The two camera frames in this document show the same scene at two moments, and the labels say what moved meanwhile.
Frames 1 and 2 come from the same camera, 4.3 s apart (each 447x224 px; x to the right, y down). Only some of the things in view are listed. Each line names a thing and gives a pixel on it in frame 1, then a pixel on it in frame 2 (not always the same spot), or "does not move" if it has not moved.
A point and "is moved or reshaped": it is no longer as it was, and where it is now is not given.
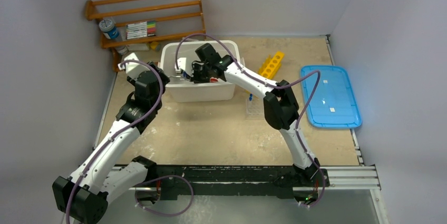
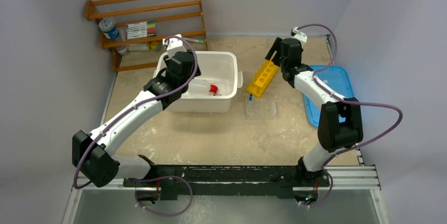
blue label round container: (108, 28) does not move
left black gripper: (165, 79) -> (167, 59)
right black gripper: (197, 70) -> (279, 51)
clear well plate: (254, 109) does not move
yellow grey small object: (155, 46) does not move
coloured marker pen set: (141, 29) does not move
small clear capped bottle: (122, 50) does not move
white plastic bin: (177, 58) is moved or reshaped
